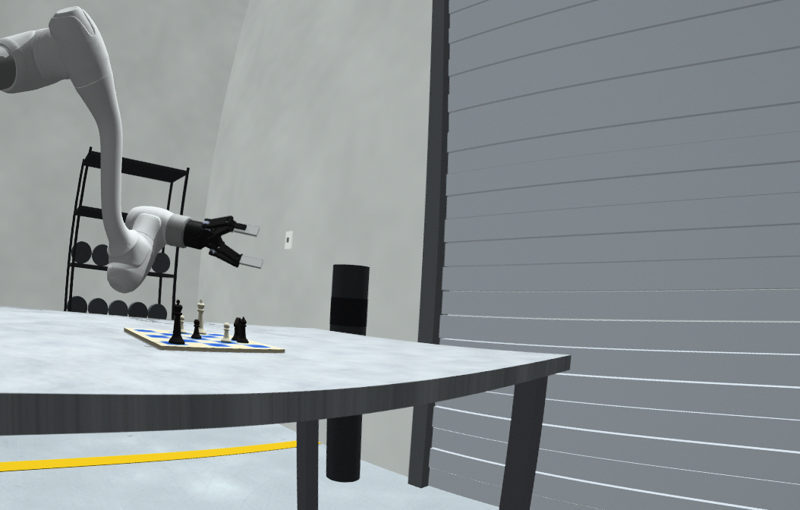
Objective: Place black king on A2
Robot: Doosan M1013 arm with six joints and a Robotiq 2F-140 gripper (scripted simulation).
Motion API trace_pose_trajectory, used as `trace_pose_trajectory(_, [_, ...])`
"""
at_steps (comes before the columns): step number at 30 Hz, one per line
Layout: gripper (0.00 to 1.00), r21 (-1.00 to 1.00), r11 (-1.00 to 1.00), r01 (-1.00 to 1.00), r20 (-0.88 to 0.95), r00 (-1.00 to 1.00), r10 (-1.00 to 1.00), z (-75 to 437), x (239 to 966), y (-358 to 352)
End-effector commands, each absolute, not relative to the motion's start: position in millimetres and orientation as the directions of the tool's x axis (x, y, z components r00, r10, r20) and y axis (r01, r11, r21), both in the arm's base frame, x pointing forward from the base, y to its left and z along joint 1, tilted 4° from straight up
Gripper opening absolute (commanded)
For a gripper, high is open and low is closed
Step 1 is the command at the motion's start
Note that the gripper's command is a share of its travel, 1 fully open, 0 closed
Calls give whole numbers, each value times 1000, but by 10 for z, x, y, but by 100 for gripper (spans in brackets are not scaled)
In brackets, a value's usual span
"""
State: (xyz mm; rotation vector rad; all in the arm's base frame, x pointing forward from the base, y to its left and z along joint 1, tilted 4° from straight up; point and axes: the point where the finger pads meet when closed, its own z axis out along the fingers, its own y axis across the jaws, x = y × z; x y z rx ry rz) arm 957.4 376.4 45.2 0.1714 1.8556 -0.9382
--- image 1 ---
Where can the white chess king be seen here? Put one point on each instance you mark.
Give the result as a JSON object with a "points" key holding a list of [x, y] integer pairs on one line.
{"points": [[200, 317]]}

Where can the blue and cream chessboard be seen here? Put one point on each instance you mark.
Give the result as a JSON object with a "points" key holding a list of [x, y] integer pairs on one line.
{"points": [[208, 342]]}

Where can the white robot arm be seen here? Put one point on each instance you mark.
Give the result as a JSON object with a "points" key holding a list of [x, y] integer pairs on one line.
{"points": [[72, 48]]}

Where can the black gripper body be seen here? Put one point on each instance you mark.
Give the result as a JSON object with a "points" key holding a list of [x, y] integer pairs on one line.
{"points": [[195, 236]]}

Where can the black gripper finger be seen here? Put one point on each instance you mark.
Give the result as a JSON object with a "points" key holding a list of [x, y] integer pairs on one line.
{"points": [[228, 255], [226, 224]]}

